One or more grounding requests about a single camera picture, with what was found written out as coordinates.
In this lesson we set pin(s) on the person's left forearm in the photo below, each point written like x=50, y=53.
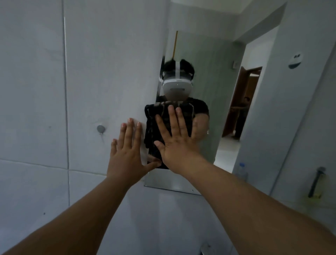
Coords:
x=65, y=226

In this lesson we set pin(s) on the rectangular wall mirror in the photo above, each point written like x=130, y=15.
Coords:
x=223, y=52

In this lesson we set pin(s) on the person's left hand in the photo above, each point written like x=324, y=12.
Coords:
x=126, y=163

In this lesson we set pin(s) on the yellow squeegee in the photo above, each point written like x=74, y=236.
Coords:
x=316, y=184

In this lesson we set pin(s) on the person's right forearm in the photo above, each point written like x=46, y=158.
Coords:
x=262, y=215

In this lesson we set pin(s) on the chrome faucet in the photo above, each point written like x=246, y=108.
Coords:
x=205, y=249

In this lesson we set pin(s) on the person's right hand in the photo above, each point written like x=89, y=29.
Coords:
x=181, y=152

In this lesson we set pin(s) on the grey round wall hook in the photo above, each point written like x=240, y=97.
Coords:
x=101, y=129

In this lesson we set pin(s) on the black striped cloth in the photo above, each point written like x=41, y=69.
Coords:
x=151, y=126

